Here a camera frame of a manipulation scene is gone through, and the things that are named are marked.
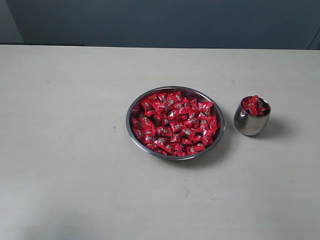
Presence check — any round steel plate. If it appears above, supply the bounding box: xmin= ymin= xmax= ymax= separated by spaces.
xmin=125 ymin=86 xmax=226 ymax=161

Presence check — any pile of red candies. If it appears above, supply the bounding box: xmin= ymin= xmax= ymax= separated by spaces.
xmin=127 ymin=89 xmax=221 ymax=158

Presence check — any stainless steel cup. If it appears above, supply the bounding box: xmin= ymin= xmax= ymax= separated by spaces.
xmin=233 ymin=98 xmax=271 ymax=137

